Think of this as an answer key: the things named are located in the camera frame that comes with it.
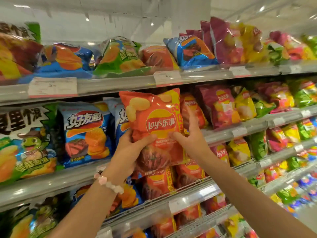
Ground pink bead bracelet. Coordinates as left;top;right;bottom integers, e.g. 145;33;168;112
93;172;125;195

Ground chip bags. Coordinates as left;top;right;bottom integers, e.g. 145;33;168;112
247;146;317;189
268;171;317;218

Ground person's left hand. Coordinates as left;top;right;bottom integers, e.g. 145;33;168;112
102;129;159;187

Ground person's left forearm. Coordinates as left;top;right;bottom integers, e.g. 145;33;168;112
47;176;124;238

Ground person's right hand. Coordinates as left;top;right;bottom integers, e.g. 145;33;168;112
171;105;214;165

